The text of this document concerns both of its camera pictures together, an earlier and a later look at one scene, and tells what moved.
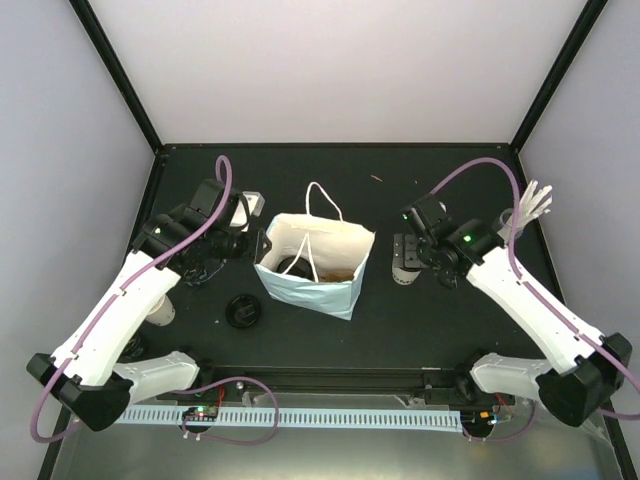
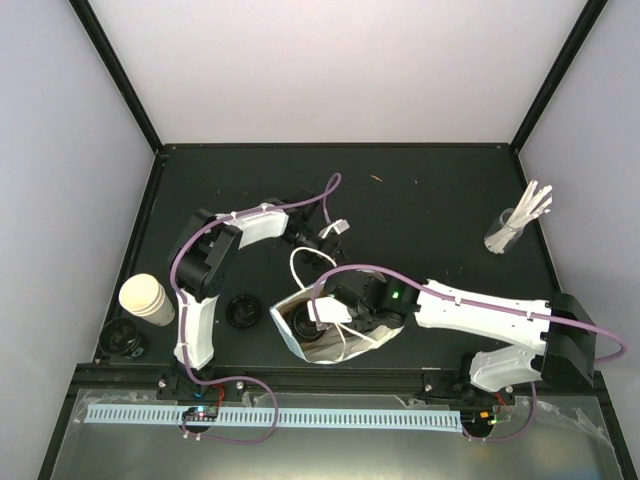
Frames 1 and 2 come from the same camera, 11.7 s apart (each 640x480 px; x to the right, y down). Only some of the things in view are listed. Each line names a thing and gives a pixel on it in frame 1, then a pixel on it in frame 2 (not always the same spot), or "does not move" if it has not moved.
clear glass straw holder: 506,218 does not move
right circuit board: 477,420 does not move
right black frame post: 575,41 does not move
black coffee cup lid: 242,310 does not move
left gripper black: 258,252 -> 329,249
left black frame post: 118,69 does not move
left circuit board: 201,413 does not move
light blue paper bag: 315,259 -> 332,344
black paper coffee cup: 301,269 -> 302,325
